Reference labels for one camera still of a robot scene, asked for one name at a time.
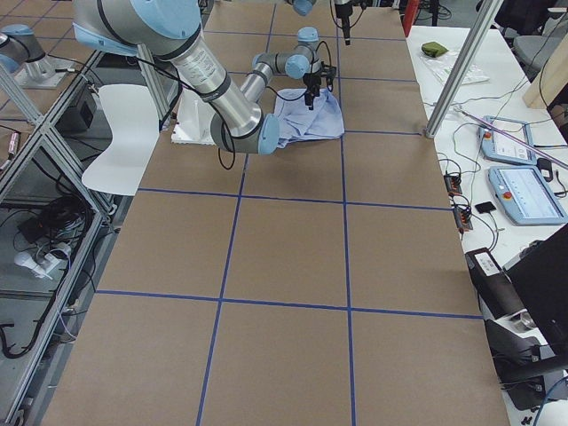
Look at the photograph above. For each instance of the black monitor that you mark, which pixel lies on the black monitor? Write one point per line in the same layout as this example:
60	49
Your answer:
539	277

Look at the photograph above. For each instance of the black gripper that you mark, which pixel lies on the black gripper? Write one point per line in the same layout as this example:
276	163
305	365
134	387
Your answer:
311	82
343	13

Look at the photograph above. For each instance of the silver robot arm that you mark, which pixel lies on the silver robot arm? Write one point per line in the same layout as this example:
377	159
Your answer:
304	7
171	30

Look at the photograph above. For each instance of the white camera mast pedestal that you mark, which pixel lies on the white camera mast pedestal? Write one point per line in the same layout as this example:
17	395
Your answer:
193	121

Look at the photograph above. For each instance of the teach pendant far side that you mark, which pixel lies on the teach pendant far side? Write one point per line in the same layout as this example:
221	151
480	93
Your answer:
525	196

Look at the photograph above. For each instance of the light blue striped shirt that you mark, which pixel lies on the light blue striped shirt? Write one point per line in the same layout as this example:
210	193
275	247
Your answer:
299	123

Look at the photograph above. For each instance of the pink reacher grabber stick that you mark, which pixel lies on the pink reacher grabber stick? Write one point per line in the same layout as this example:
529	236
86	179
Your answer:
486	125

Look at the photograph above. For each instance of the green fabric pouch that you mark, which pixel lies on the green fabric pouch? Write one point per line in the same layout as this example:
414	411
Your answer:
433	49

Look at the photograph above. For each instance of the teach pendant near shirt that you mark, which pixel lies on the teach pendant near shirt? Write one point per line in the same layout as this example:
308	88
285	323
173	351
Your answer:
499	148

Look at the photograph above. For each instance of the aluminium frame post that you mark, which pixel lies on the aluminium frame post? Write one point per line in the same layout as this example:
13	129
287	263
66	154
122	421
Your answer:
473	41

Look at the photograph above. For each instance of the white plastic chair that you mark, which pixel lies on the white plastic chair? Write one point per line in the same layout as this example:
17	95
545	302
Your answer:
134	123

